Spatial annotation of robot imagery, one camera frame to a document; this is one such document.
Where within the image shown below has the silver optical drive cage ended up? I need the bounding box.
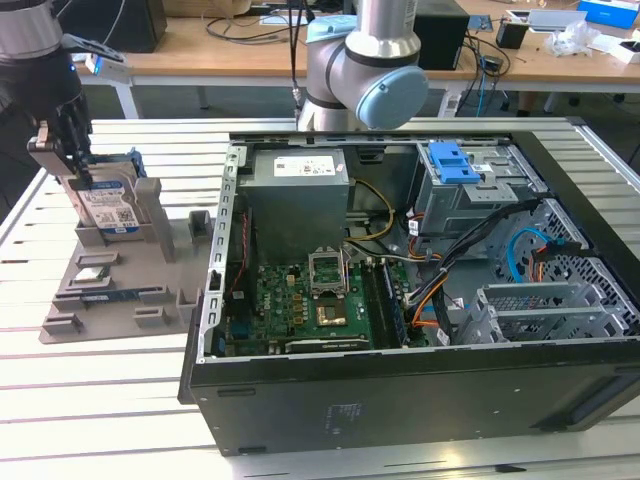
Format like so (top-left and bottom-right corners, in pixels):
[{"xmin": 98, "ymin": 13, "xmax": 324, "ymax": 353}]
[{"xmin": 409, "ymin": 141, "xmax": 549, "ymax": 239}]

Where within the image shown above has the dark RAM stick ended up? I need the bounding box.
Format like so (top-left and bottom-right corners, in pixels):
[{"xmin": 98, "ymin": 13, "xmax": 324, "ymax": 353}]
[{"xmin": 79, "ymin": 290, "xmax": 144, "ymax": 304}]

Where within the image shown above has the black graphics card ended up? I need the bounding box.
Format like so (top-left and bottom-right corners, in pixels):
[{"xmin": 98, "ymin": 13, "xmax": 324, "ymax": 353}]
[{"xmin": 269, "ymin": 335, "xmax": 374, "ymax": 357}]

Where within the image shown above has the grey side wrist camera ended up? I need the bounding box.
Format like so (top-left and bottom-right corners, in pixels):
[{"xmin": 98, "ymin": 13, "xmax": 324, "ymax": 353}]
[{"xmin": 27, "ymin": 119, "xmax": 77, "ymax": 179}]

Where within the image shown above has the red black wire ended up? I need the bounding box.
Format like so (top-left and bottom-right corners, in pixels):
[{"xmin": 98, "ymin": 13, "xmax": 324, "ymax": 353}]
[{"xmin": 233, "ymin": 209, "xmax": 253, "ymax": 296}]

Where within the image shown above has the black open PC case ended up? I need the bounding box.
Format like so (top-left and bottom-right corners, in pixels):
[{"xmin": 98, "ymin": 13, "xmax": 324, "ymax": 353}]
[{"xmin": 177, "ymin": 115, "xmax": 640, "ymax": 459}]

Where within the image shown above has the grey power supply unit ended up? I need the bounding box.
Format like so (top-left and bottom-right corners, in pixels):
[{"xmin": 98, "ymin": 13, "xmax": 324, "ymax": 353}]
[{"xmin": 238, "ymin": 147, "xmax": 351, "ymax": 262}]

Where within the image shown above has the blue data wire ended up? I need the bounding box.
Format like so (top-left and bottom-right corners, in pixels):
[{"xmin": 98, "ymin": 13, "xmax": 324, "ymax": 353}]
[{"xmin": 507, "ymin": 225, "xmax": 551, "ymax": 286}]

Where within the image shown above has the hard disk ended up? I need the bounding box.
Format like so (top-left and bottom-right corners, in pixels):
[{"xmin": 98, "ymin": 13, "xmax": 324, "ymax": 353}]
[{"xmin": 62, "ymin": 147, "xmax": 146, "ymax": 236}]

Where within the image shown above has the blue cardboard box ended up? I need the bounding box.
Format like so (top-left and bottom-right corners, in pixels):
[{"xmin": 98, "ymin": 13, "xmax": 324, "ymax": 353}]
[{"xmin": 577, "ymin": 0, "xmax": 632, "ymax": 26}]

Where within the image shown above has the metal socket cover frame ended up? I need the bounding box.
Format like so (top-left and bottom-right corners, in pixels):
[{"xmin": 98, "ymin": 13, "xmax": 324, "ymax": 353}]
[{"xmin": 307, "ymin": 247, "xmax": 349, "ymax": 300}]

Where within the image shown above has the crumpled clear plastic bag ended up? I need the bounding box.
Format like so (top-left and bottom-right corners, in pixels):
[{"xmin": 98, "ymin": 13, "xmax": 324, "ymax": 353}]
[{"xmin": 543, "ymin": 22, "xmax": 601, "ymax": 56}]

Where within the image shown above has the silver CPU chip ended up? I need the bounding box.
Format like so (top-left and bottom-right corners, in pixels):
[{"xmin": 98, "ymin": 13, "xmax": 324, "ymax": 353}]
[{"xmin": 74, "ymin": 266, "xmax": 111, "ymax": 284}]

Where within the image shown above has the green motherboard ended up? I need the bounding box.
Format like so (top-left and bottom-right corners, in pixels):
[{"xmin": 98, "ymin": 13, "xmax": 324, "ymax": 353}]
[{"xmin": 219, "ymin": 244, "xmax": 431, "ymax": 357}]

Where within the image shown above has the brown cardboard box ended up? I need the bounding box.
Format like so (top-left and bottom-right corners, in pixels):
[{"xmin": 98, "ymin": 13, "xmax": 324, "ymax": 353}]
[{"xmin": 162, "ymin": 0, "xmax": 251, "ymax": 16}]

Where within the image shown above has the small black open box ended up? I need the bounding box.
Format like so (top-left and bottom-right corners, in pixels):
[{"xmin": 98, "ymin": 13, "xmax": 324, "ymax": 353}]
[{"xmin": 496, "ymin": 22, "xmax": 530, "ymax": 50}]

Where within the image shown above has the black wire bundle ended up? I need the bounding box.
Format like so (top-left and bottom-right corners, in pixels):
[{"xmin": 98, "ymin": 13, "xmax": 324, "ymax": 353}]
[{"xmin": 404, "ymin": 197, "xmax": 546, "ymax": 306}]

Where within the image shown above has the blue plastic cage latch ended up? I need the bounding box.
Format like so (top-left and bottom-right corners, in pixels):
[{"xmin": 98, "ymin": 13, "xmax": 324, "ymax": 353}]
[{"xmin": 428, "ymin": 142, "xmax": 482, "ymax": 186}]

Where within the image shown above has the white box with black inside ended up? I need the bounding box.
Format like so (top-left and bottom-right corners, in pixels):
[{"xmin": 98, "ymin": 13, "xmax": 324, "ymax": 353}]
[{"xmin": 589, "ymin": 34, "xmax": 640, "ymax": 66}]

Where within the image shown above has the black empty RAM slot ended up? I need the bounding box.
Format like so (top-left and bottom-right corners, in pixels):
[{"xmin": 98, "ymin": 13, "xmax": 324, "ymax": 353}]
[{"xmin": 362, "ymin": 259, "xmax": 389, "ymax": 351}]

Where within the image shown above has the silver white wrist camera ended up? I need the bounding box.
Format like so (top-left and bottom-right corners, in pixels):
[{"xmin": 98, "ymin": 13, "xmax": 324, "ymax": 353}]
[{"xmin": 64, "ymin": 33, "xmax": 134, "ymax": 86}]

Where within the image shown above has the grey-brown parts rack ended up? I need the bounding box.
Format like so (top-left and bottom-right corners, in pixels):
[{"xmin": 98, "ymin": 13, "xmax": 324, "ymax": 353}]
[{"xmin": 38, "ymin": 177, "xmax": 217, "ymax": 346}]

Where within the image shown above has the silver disk bay cage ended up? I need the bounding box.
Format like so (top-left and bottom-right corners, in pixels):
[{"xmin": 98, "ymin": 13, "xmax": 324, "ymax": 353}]
[{"xmin": 457, "ymin": 281, "xmax": 631, "ymax": 346}]

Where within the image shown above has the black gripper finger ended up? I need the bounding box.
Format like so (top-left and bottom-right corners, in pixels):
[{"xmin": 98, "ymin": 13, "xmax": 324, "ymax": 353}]
[
  {"xmin": 73, "ymin": 141, "xmax": 96, "ymax": 191},
  {"xmin": 57, "ymin": 113, "xmax": 84, "ymax": 178}
]

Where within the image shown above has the orange black power wire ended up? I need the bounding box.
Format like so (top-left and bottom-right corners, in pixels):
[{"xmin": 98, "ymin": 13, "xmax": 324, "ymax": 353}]
[{"xmin": 529, "ymin": 238, "xmax": 591, "ymax": 286}]

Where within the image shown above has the yellow wire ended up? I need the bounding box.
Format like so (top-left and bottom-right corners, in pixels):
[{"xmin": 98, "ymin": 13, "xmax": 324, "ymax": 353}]
[{"xmin": 349, "ymin": 178, "xmax": 396, "ymax": 244}]

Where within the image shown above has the large black box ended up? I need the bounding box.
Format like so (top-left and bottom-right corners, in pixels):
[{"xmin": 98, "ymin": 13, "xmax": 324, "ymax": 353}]
[{"xmin": 49, "ymin": 0, "xmax": 169, "ymax": 54}]

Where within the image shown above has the CPU socket with gold pins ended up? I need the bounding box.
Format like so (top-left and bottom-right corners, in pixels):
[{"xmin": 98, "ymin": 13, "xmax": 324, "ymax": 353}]
[{"xmin": 313, "ymin": 297, "xmax": 351, "ymax": 329}]

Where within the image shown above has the installed RAM stick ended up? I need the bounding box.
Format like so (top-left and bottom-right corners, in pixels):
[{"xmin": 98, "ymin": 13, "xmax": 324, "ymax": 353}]
[{"xmin": 380, "ymin": 260, "xmax": 409, "ymax": 349}]

